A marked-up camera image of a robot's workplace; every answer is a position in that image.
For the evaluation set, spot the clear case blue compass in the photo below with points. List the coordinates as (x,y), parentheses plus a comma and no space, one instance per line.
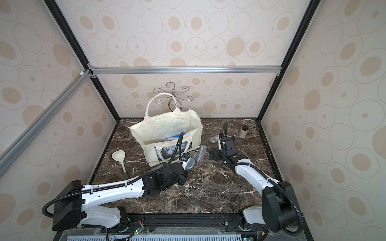
(202,152)

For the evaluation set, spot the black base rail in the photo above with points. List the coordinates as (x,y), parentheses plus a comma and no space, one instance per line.
(182,227)

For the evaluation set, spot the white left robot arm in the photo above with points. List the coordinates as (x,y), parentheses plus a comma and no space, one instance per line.
(84,204)

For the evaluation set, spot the starry night canvas bag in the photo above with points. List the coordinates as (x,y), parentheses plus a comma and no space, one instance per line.
(151,132)

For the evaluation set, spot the black corner frame post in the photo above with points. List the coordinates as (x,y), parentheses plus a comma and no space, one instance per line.
(299,34)
(59,18)

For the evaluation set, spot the small jar black lid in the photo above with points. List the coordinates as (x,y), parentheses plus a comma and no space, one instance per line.
(243,132)

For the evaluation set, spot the clear compass case back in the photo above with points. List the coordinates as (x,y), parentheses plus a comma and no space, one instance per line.
(214,139)

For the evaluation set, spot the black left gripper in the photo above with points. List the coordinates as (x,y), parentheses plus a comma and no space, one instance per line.
(185,177)

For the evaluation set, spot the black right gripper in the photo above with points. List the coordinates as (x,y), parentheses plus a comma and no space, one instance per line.
(218,153)

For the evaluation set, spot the black corner frame post left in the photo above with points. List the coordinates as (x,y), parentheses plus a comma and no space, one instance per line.
(59,18)

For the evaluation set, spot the diagonal aluminium rail left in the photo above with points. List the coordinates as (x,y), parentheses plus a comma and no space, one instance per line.
(12,153)

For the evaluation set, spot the horizontal aluminium rail back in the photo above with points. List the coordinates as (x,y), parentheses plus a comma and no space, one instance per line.
(188,69)

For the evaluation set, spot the black corner frame post right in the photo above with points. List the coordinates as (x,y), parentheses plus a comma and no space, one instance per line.
(299,34)

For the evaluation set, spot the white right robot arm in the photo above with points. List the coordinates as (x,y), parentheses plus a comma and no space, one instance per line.
(279,209)

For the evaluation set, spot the silver metal hook stand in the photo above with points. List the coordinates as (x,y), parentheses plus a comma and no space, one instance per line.
(176,95)

